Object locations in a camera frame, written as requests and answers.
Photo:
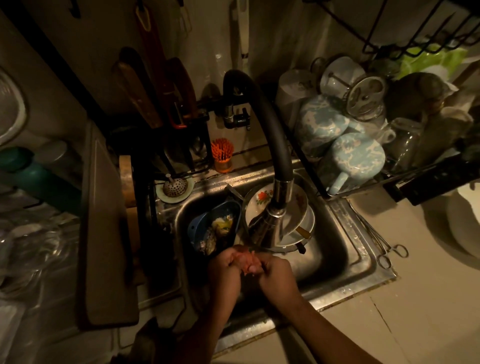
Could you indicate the person's right hand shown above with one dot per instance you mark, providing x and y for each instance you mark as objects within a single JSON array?
[{"x": 279, "y": 279}]

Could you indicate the black curved sink faucet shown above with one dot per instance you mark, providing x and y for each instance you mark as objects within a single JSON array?
[{"x": 278, "y": 144}]

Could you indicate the person's right fingers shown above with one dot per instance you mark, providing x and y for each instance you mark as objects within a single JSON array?
[{"x": 264, "y": 262}]

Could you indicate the black dish drying rack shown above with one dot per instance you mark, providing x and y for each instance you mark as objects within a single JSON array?
[{"x": 431, "y": 183}]

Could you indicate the clear glass dishes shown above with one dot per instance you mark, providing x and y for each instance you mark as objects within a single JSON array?
[{"x": 30, "y": 255}]

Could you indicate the white floral plate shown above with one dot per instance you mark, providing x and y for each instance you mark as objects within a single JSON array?
[{"x": 262, "y": 198}]

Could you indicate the grey cutting board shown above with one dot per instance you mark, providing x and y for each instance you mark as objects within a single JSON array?
[{"x": 107, "y": 240}]

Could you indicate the person's left fingers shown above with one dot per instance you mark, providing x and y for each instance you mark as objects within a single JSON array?
[{"x": 234, "y": 257}]

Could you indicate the stainless steel sink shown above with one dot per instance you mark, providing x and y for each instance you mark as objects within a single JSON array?
[{"x": 339, "y": 245}]

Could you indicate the plain white plate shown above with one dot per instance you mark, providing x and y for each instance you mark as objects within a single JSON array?
[{"x": 305, "y": 223}]

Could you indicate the wooden cutting board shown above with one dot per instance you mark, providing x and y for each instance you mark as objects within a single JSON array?
[{"x": 127, "y": 180}]

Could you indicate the white enamel cup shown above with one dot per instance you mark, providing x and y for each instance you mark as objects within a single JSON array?
[{"x": 339, "y": 77}]

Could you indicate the blue marbled mug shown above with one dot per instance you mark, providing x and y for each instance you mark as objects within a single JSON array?
[
  {"x": 320, "y": 123},
  {"x": 356, "y": 159}
]

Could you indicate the steel forceps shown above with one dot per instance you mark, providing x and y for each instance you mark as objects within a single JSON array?
[
  {"x": 375, "y": 234},
  {"x": 379, "y": 250}
]

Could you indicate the large white bowl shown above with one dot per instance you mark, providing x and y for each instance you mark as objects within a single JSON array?
[{"x": 465, "y": 221}]

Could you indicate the white ceramic mug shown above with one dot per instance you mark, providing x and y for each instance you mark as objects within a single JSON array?
[{"x": 294, "y": 90}]

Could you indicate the dark brown pot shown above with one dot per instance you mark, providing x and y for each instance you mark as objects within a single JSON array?
[{"x": 410, "y": 95}]

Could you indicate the green plastic bag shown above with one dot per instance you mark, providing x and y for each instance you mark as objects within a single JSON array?
[{"x": 431, "y": 60}]

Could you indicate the teal bottle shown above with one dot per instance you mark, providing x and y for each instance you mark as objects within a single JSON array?
[{"x": 41, "y": 180}]

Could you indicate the clear glass jar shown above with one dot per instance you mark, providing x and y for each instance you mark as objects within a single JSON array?
[{"x": 403, "y": 144}]

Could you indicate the pink raw meat piece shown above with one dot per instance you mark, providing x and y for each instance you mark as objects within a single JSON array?
[{"x": 249, "y": 264}]

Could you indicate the orange bristle brush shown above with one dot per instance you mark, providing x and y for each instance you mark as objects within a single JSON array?
[{"x": 222, "y": 150}]

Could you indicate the person's left hand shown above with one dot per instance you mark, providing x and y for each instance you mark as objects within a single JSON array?
[{"x": 223, "y": 275}]

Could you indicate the person's left forearm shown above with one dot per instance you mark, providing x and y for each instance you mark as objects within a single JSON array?
[{"x": 195, "y": 333}]

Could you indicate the steel sink strainer plug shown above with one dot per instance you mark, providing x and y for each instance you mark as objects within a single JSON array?
[{"x": 174, "y": 186}]

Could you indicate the large glass lid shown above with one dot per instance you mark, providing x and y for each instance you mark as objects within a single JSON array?
[{"x": 9, "y": 107}]

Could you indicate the white hanging utensil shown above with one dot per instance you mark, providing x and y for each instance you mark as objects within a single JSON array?
[{"x": 243, "y": 30}]

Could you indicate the grey metal canister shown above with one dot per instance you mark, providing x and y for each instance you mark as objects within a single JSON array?
[{"x": 56, "y": 157}]

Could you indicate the blue sink waste basket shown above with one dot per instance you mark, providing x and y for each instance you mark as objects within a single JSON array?
[{"x": 202, "y": 225}]

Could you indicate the person's right forearm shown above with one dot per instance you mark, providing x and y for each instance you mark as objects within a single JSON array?
[{"x": 326, "y": 333}]

